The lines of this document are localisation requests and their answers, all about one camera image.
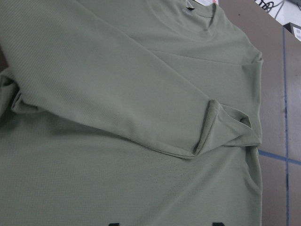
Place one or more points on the blue tape grid lines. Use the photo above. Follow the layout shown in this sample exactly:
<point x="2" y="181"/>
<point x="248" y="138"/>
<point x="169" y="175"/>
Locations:
<point x="280" y="152"/>

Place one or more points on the brown paper table cover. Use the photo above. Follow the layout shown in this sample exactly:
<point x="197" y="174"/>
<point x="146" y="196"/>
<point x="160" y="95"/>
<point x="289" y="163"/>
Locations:
<point x="277" y="94"/>

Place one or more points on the green long-sleeve shirt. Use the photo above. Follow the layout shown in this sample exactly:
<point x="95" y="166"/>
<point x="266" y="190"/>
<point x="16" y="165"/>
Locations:
<point x="117" y="106"/>

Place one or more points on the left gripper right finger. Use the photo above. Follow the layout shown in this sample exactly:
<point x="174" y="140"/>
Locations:
<point x="218" y="224"/>

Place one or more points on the white shirt price tag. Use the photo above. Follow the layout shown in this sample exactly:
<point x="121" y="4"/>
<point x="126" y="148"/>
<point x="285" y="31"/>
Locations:
<point x="207" y="2"/>

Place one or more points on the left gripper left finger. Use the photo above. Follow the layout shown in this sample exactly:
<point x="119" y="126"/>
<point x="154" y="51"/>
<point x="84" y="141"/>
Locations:
<point x="114" y="224"/>

